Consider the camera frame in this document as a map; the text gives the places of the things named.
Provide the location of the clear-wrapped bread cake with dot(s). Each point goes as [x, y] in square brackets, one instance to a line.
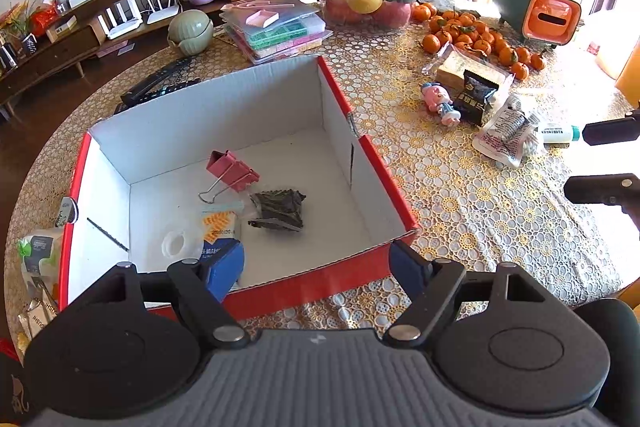
[455, 72]

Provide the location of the blue and white packet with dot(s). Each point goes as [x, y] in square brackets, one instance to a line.
[220, 227]

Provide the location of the red apple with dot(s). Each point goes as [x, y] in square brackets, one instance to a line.
[340, 12]
[395, 14]

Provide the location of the clear tape roll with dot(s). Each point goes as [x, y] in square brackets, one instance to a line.
[167, 252]

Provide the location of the green ceramic pot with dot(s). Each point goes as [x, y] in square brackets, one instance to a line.
[190, 29]

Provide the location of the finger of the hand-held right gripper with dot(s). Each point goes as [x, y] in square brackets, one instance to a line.
[600, 189]
[610, 132]

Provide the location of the dark wooden tv cabinet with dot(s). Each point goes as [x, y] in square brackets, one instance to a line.
[50, 52]

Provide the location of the stack of plastic cases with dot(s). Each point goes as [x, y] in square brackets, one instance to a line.
[280, 34]

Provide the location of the red round object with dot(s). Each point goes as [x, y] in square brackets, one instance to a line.
[6, 349]

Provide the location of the pile of mandarins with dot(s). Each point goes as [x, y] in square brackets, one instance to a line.
[480, 39]

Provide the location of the green and orange tissue box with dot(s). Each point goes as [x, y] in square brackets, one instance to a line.
[550, 14]

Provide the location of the red cardboard box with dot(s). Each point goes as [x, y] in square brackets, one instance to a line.
[310, 289]

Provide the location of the black snack packet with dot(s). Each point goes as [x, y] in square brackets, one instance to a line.
[472, 102]

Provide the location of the small white router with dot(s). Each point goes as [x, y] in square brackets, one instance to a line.
[165, 13]

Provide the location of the green and white pouch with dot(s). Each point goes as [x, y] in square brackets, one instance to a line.
[37, 257]

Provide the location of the silver snack packet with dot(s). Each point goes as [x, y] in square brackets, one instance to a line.
[35, 319]

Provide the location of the red binder clip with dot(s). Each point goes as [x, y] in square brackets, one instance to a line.
[227, 169]

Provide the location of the yellow chair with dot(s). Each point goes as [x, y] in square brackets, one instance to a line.
[630, 77]

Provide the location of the large white router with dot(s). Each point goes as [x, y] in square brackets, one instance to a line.
[122, 27]

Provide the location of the white printed pouch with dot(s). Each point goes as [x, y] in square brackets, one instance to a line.
[505, 132]

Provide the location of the pink plastic tray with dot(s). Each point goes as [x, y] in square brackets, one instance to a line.
[262, 18]

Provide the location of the red gift packet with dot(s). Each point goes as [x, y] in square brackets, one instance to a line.
[44, 19]

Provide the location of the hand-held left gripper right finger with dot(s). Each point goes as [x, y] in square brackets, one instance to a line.
[407, 264]

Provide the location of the black crinkled packet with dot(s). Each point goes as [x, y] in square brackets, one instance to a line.
[277, 209]

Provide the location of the white bottle teal cap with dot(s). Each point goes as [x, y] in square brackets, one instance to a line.
[557, 134]

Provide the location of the orange flower bunch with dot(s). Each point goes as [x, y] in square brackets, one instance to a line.
[20, 14]

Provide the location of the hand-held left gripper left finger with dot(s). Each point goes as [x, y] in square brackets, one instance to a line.
[225, 264]

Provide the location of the pink pig figurine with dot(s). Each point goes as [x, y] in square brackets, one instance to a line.
[437, 99]

